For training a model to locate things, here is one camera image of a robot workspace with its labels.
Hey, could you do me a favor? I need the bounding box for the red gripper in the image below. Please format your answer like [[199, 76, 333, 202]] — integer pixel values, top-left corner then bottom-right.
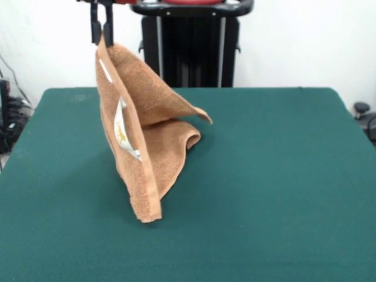
[[76, 0, 137, 47]]

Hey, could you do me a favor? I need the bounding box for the tan terry towel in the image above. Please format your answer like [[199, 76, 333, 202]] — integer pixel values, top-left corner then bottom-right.
[[95, 36, 213, 224]]

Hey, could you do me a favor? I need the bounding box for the black box with red light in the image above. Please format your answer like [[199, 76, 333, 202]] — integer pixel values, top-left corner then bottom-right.
[[0, 78, 12, 132]]

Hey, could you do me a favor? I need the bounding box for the dark green table cloth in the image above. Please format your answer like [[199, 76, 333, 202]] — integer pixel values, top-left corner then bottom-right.
[[0, 86, 376, 282]]

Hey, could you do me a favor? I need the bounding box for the black chair base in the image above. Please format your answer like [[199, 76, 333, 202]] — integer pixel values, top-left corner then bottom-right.
[[353, 102, 376, 147]]

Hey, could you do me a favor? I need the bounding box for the grey wall cable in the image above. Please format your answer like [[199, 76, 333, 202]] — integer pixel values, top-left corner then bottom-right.
[[0, 52, 32, 106]]

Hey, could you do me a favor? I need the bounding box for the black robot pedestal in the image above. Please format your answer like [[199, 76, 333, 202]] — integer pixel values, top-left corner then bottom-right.
[[130, 0, 254, 88]]

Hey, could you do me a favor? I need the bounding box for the black cable bundle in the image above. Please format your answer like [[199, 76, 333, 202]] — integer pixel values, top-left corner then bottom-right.
[[0, 96, 35, 155]]

